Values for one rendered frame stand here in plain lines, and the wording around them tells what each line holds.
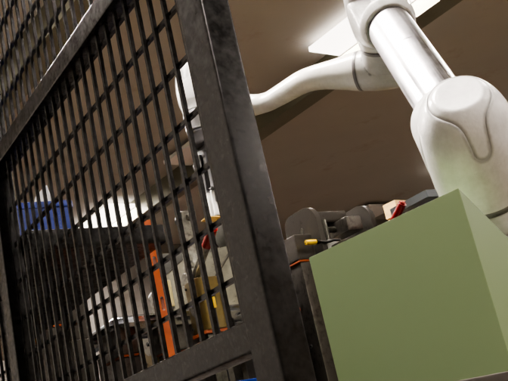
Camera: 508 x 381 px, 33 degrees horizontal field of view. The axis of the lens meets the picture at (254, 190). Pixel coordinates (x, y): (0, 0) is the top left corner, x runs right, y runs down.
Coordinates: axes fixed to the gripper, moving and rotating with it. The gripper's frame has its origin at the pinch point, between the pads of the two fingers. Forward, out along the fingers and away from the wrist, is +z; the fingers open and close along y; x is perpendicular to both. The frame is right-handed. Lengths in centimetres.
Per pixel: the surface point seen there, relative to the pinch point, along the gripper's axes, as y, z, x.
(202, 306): -22.1, 31.8, 20.6
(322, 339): -26.4, 42.0, -5.5
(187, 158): 557, -261, -303
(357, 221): -27.2, 14.7, -22.4
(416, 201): -38, 13, -33
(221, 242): 375, -109, -219
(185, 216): -19.7, 10.4, 19.9
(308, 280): -26.5, 28.4, -4.9
